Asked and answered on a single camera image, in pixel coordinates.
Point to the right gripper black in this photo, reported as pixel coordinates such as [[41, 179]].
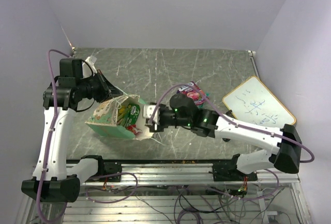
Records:
[[156, 127]]

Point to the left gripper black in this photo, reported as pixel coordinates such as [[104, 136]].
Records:
[[106, 91]]

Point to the green patterned paper bag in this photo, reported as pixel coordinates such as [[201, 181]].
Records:
[[104, 118]]

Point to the purple berries candy packet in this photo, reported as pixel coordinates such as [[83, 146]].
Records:
[[191, 93]]

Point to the green fruit candy packet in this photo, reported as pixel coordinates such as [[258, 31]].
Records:
[[128, 115]]

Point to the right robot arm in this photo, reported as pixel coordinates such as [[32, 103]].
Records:
[[279, 148]]

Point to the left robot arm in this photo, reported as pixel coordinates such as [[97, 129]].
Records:
[[52, 181]]

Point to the small red snack packet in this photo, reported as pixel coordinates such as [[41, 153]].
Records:
[[134, 129]]

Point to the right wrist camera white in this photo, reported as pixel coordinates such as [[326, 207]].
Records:
[[148, 110]]

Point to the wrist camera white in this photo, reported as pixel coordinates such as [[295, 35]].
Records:
[[88, 68], [148, 110]]

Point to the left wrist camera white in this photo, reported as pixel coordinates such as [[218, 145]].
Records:
[[88, 68]]

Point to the aluminium rail frame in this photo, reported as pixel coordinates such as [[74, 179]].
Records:
[[176, 191]]

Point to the small whiteboard yellow frame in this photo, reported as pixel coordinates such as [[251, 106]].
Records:
[[254, 103]]

